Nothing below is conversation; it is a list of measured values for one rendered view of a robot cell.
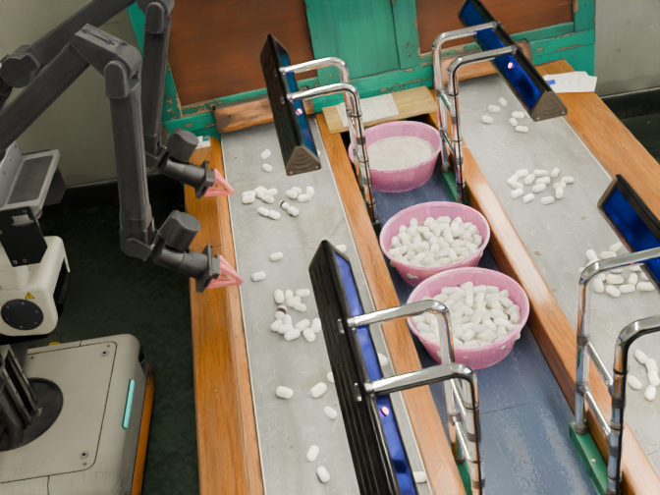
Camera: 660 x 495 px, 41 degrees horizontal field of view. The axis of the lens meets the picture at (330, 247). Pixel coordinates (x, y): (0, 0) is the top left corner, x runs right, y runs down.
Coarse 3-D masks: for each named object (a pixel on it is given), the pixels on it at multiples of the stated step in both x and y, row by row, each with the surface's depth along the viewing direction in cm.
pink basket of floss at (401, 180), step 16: (384, 128) 262; (400, 128) 262; (416, 128) 260; (432, 128) 255; (368, 144) 261; (432, 144) 256; (352, 160) 248; (432, 160) 245; (384, 176) 244; (400, 176) 243; (416, 176) 245
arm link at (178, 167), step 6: (168, 156) 226; (162, 162) 228; (168, 162) 226; (174, 162) 227; (180, 162) 228; (162, 168) 228; (168, 168) 227; (174, 168) 227; (180, 168) 228; (168, 174) 228; (174, 174) 228; (180, 174) 228
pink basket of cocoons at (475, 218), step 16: (416, 208) 226; (448, 208) 226; (464, 208) 223; (400, 224) 225; (480, 224) 219; (384, 240) 219; (480, 256) 215; (400, 272) 215; (416, 272) 209; (432, 272) 208
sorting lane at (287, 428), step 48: (240, 144) 271; (240, 192) 249; (336, 192) 242; (240, 240) 231; (288, 240) 228; (336, 240) 225; (240, 288) 215; (288, 288) 213; (288, 384) 187; (288, 432) 177; (336, 432) 175; (288, 480) 168; (336, 480) 166
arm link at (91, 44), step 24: (72, 48) 167; (96, 48) 166; (120, 48) 171; (48, 72) 170; (72, 72) 170; (24, 96) 173; (48, 96) 173; (0, 120) 176; (24, 120) 176; (0, 144) 178
